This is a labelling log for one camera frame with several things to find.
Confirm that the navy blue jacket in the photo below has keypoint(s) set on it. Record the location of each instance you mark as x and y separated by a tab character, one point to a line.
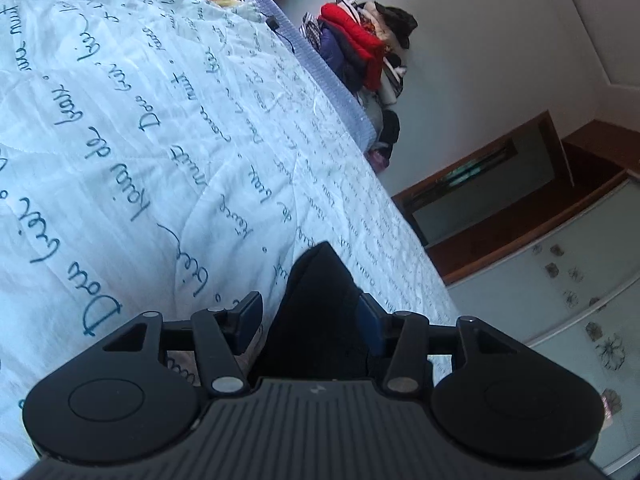
342	58

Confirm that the black hat on pile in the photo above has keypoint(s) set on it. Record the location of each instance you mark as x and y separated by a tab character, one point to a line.
399	21

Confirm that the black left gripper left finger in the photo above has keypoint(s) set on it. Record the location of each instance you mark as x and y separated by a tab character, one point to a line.
140	389

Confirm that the white script-print quilt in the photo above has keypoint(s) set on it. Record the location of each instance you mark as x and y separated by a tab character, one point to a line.
169	155

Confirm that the black pants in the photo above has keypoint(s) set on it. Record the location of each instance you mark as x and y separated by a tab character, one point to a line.
314	335

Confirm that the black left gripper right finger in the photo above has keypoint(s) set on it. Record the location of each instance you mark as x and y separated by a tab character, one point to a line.
488	394

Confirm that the brown wooden door frame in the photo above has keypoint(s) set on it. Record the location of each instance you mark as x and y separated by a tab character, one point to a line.
514	190

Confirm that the red puffer jacket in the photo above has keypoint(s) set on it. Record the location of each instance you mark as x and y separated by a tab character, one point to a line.
368	47

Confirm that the black garment beside pile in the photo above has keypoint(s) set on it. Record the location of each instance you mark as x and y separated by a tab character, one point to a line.
391	128

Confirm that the white and cream clothes stack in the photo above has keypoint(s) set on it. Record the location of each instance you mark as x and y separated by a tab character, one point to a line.
394	61

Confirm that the purple cloth item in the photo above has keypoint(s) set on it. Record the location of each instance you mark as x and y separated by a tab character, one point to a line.
379	160

